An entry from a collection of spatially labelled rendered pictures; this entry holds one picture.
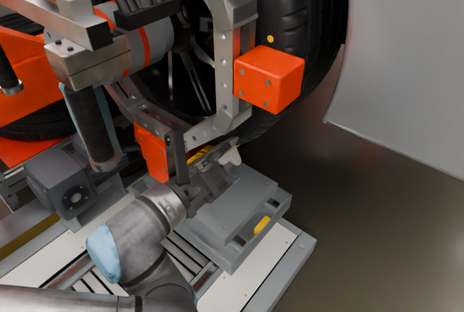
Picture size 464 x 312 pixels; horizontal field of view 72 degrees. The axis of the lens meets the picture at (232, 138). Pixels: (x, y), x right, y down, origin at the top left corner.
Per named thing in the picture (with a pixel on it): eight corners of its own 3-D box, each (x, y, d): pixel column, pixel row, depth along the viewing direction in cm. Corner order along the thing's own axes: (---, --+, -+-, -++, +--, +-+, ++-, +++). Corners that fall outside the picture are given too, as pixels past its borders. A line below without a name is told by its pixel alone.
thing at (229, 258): (289, 208, 127) (292, 192, 120) (230, 277, 106) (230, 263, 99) (197, 152, 151) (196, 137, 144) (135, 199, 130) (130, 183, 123)
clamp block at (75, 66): (134, 66, 46) (126, 30, 42) (75, 94, 41) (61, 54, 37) (112, 56, 48) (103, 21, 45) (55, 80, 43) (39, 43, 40)
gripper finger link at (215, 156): (224, 150, 72) (197, 172, 67) (219, 144, 72) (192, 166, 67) (236, 146, 68) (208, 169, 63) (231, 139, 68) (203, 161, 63)
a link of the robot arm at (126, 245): (106, 284, 57) (72, 239, 56) (159, 235, 65) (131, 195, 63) (122, 293, 50) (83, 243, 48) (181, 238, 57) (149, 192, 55)
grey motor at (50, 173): (168, 182, 137) (155, 117, 114) (78, 252, 113) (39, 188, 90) (141, 163, 146) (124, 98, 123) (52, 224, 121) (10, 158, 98)
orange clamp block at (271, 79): (258, 78, 60) (300, 96, 55) (230, 96, 55) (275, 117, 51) (260, 43, 55) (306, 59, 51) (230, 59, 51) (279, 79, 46)
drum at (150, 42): (181, 64, 71) (173, -2, 62) (96, 108, 59) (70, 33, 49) (141, 46, 78) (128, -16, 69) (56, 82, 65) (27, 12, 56)
